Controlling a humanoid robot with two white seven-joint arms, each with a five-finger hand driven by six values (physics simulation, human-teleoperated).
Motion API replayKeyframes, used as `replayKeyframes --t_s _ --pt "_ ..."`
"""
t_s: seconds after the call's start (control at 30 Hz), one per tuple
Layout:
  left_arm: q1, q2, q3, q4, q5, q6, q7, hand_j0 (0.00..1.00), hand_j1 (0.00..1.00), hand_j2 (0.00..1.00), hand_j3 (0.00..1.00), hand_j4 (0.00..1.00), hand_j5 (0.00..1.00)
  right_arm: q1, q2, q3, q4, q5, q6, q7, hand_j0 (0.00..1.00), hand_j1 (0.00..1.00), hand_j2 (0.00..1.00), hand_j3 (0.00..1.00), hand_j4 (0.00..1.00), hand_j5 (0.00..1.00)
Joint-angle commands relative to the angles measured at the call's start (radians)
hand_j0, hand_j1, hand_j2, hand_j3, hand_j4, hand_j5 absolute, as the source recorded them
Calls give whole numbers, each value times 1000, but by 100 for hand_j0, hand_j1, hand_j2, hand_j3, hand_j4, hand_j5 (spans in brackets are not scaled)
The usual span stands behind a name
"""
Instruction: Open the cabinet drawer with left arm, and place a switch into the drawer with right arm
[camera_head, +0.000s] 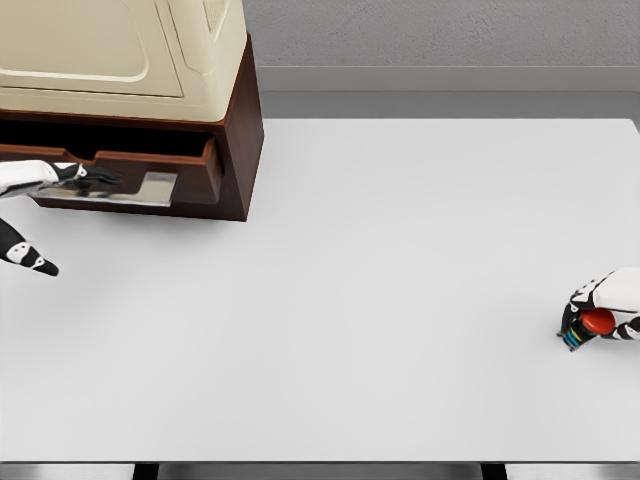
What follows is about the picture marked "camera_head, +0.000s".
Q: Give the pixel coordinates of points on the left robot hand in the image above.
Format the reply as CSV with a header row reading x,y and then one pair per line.
x,y
30,172

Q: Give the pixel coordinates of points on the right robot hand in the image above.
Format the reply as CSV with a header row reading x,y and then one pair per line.
x,y
612,290

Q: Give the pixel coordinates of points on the red push-button switch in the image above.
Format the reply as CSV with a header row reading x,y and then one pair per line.
x,y
590,324

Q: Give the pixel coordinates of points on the cream appliance on cabinet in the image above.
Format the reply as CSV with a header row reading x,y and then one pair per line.
x,y
100,50

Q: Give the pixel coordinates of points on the brown wooden cabinet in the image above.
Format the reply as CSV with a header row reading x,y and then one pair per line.
x,y
240,150

